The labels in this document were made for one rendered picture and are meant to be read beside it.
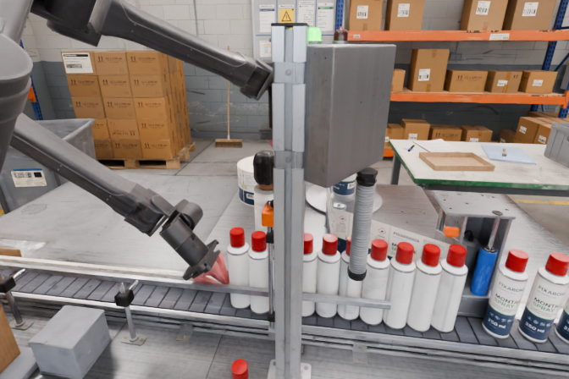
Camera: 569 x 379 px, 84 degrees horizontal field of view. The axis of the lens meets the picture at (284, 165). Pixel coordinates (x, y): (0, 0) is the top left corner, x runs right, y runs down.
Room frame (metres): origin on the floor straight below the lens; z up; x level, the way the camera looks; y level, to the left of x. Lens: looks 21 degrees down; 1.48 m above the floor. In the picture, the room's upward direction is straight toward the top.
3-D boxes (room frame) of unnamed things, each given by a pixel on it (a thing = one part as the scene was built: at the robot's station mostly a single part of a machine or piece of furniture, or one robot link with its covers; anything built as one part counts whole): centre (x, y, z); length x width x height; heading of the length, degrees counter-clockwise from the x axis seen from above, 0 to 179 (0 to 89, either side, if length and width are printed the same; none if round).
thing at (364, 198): (0.48, -0.13, 1.18); 0.04 x 0.04 x 0.21
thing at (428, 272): (0.55, -0.30, 0.98); 0.05 x 0.05 x 0.20
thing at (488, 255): (0.58, -0.45, 0.98); 0.03 x 0.03 x 0.16
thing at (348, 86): (0.50, -0.08, 1.38); 0.17 x 0.10 x 0.19; 137
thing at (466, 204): (0.64, -0.42, 1.14); 0.14 x 0.11 x 0.01; 82
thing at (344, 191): (1.17, -0.24, 1.04); 0.09 x 0.09 x 0.29
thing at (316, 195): (1.17, -0.24, 0.89); 0.31 x 0.31 x 0.01
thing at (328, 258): (0.58, -0.10, 0.98); 0.05 x 0.05 x 0.20
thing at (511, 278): (0.53, -0.47, 0.98); 0.05 x 0.05 x 0.20
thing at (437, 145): (2.10, -1.02, 0.81); 0.38 x 0.36 x 0.02; 83
